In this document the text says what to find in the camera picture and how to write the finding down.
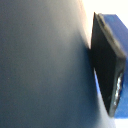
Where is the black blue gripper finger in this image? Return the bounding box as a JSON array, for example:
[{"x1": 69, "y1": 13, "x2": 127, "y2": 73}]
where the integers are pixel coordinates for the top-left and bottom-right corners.
[{"x1": 90, "y1": 11, "x2": 128, "y2": 118}]

